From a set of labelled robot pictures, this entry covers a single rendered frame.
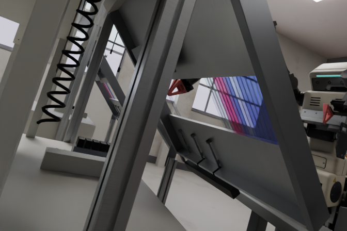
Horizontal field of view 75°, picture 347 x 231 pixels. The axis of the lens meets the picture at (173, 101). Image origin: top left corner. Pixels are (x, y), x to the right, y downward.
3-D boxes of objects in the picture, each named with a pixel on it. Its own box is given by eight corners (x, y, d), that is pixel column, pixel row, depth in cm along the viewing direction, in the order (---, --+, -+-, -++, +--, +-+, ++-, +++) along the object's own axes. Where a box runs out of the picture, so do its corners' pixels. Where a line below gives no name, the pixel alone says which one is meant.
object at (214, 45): (144, 84, 103) (154, 79, 104) (258, 83, 44) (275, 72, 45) (110, 12, 94) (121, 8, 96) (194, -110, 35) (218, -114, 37)
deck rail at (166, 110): (175, 152, 114) (185, 146, 117) (177, 153, 112) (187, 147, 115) (108, 13, 96) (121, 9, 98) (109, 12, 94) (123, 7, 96)
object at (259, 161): (180, 148, 113) (185, 145, 114) (312, 218, 54) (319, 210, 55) (164, 115, 108) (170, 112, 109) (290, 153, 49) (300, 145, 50)
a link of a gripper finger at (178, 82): (167, 88, 96) (184, 76, 99) (160, 87, 102) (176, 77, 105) (175, 101, 98) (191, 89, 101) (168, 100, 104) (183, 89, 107)
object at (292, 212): (177, 153, 113) (188, 146, 115) (306, 230, 54) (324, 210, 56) (176, 151, 112) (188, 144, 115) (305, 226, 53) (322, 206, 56)
